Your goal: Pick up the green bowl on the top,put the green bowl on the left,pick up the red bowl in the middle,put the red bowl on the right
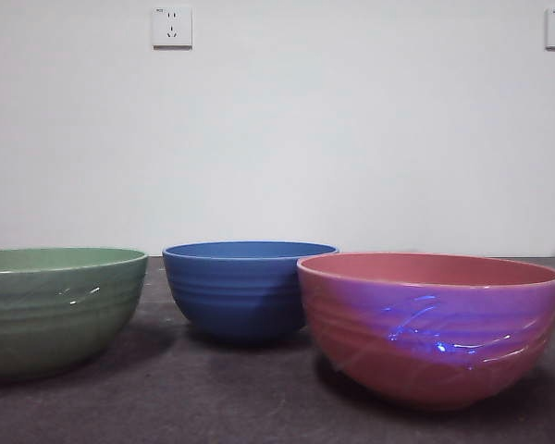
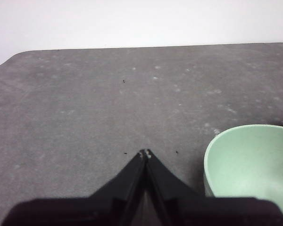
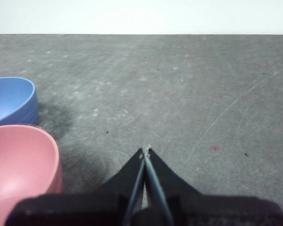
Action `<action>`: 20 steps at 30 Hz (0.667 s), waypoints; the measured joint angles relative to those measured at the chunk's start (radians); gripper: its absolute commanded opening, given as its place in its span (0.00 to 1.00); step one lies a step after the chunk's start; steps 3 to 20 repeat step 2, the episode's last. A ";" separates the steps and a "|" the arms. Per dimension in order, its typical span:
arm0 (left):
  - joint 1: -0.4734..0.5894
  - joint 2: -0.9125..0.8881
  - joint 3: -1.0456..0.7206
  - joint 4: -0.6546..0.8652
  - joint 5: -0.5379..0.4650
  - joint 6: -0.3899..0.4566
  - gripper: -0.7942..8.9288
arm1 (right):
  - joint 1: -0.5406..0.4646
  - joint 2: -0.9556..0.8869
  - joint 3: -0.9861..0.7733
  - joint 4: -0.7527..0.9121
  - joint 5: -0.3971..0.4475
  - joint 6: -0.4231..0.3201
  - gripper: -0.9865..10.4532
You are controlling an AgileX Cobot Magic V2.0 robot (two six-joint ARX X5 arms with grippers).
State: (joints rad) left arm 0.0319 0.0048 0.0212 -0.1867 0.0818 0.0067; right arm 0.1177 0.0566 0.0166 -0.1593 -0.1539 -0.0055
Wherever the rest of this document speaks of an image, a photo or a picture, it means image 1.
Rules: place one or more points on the green ribbed bowl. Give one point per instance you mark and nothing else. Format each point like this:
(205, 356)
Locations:
(51, 319)

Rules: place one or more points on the red ribbed bowl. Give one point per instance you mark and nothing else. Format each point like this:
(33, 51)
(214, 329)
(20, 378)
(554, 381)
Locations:
(425, 361)

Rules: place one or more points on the blue ribbed bowl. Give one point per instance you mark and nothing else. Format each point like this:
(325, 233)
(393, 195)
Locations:
(231, 296)

